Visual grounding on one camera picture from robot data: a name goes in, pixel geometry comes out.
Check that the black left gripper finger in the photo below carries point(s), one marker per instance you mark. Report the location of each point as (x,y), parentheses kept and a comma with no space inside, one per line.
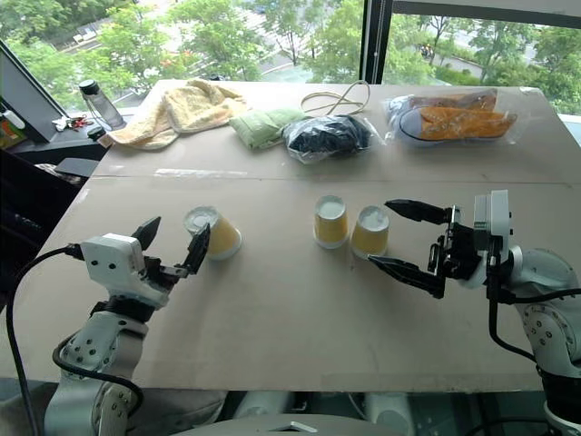
(147,231)
(198,250)

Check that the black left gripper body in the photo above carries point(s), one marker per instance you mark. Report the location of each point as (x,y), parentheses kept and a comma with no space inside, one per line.
(161,270)

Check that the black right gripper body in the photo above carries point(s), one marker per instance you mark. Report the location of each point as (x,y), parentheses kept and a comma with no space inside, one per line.
(458,254)

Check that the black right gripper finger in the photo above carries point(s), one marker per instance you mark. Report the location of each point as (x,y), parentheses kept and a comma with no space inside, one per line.
(406,272)
(417,211)

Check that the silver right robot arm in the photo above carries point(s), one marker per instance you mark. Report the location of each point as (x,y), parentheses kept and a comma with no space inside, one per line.
(547,295)

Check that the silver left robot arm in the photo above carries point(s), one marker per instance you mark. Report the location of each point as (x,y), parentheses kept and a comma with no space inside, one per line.
(97,345)

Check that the yellow paper cup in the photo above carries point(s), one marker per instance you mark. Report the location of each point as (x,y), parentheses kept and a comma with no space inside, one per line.
(218,234)
(371,232)
(331,222)

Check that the orange shoes in plastic bag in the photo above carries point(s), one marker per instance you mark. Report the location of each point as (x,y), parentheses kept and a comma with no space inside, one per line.
(449,118)

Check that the black round puck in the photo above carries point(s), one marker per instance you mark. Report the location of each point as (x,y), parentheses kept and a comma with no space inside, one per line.
(96,132)

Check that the black items in plastic bag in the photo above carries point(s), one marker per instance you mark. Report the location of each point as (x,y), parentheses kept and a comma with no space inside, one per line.
(329,136)

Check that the black chair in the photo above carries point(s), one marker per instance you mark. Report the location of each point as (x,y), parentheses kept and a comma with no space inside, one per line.
(32,204)

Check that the pale yellow towel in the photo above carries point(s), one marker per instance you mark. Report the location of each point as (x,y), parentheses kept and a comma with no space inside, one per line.
(181,113)

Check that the keys with red tag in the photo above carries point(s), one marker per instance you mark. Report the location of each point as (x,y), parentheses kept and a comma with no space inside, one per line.
(72,121)

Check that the clear water bottle black cap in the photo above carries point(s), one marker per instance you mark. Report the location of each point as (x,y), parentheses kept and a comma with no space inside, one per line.
(102,106)

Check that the light green folded cloth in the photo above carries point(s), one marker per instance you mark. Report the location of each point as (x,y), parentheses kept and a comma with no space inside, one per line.
(261,127)

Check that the white robot body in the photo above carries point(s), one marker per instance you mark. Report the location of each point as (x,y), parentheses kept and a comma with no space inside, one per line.
(290,420)

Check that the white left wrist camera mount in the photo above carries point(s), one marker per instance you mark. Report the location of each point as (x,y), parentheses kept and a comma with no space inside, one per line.
(115,263)

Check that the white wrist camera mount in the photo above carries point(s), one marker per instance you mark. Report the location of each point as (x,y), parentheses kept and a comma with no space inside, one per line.
(115,263)
(492,218)

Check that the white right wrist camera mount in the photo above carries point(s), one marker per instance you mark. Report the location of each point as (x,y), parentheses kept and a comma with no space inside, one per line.
(492,218)

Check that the black window frame post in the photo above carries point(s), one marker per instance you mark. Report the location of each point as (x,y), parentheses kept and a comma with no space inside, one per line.
(374,41)

